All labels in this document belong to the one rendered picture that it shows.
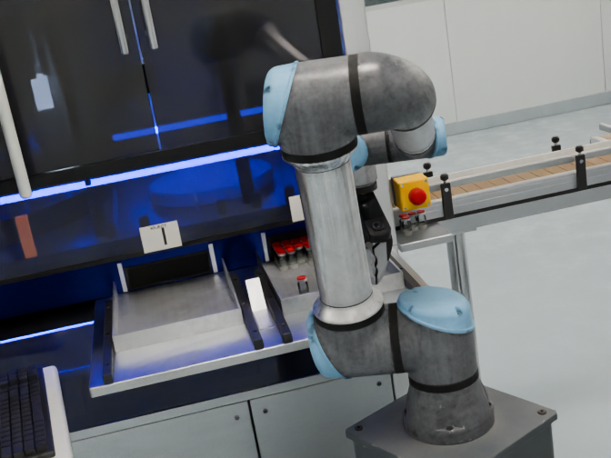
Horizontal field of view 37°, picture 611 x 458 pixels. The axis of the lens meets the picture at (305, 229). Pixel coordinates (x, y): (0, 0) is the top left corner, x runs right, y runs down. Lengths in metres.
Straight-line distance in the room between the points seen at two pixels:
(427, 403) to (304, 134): 0.50
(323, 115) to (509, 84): 5.97
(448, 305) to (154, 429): 0.99
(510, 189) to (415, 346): 0.95
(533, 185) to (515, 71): 4.89
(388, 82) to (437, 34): 5.70
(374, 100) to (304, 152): 0.13
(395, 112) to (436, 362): 0.42
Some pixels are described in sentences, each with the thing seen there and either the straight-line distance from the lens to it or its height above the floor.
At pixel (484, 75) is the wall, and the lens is 7.15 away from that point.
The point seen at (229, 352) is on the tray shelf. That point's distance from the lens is 1.76.
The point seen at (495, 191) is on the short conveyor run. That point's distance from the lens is 2.34.
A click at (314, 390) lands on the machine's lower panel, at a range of 2.26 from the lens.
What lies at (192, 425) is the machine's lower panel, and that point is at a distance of 2.25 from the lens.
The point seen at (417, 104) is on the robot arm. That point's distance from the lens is 1.33.
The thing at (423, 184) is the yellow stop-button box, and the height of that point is 1.02.
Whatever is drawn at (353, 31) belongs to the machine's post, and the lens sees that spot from 2.06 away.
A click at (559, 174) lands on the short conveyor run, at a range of 2.41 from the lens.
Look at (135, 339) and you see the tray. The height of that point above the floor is 0.90.
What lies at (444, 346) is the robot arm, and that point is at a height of 0.96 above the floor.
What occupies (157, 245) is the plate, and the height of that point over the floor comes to 1.00.
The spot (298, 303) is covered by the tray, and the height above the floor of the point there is 0.90.
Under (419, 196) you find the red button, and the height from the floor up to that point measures 1.00.
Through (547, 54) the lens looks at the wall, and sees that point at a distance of 7.33.
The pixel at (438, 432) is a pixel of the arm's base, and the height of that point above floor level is 0.81.
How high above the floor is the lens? 1.60
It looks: 17 degrees down
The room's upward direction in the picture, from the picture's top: 10 degrees counter-clockwise
